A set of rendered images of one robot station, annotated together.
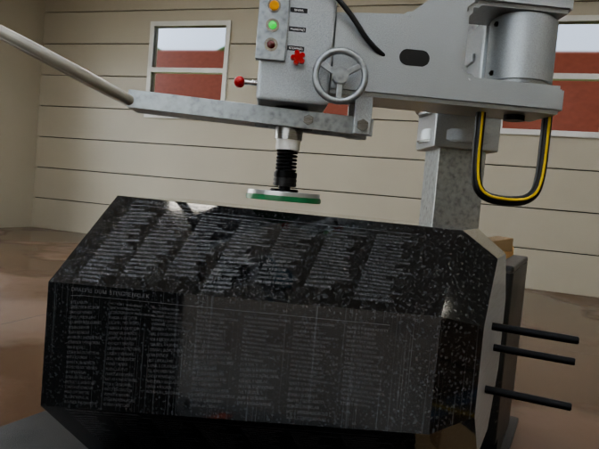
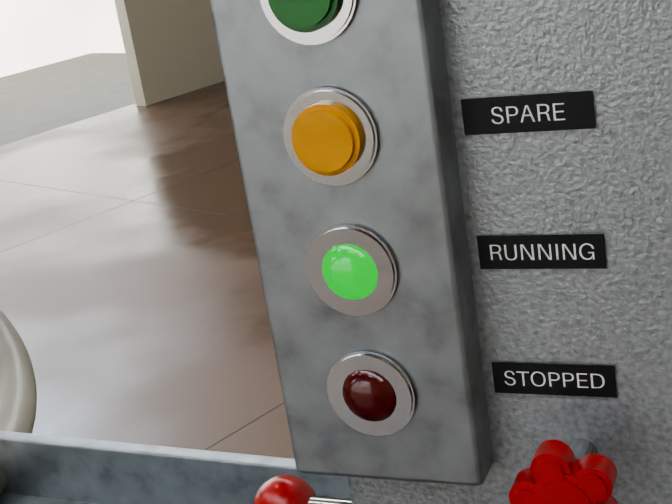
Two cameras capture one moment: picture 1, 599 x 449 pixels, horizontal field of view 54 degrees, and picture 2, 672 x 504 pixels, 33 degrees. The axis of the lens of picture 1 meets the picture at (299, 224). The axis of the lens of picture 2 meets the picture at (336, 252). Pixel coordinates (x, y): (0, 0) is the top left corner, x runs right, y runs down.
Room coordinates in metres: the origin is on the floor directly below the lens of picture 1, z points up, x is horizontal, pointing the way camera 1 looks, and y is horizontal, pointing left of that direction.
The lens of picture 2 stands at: (1.24, -0.06, 1.51)
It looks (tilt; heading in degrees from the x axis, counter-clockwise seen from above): 19 degrees down; 28
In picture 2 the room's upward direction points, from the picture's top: 9 degrees counter-clockwise
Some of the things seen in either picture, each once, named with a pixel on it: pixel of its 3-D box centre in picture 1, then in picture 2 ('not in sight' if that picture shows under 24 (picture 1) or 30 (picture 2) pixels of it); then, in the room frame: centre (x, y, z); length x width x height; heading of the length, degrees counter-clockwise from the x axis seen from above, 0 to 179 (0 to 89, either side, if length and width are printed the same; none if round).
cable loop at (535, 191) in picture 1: (510, 151); not in sight; (1.75, -0.61, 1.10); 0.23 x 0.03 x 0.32; 93
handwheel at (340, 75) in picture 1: (339, 78); not in sight; (1.61, -0.07, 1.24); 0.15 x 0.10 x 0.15; 93
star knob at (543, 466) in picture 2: (297, 59); (570, 474); (1.60, 0.04, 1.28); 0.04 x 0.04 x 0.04; 3
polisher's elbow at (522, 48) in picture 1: (520, 53); not in sight; (1.75, -0.60, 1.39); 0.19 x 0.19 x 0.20
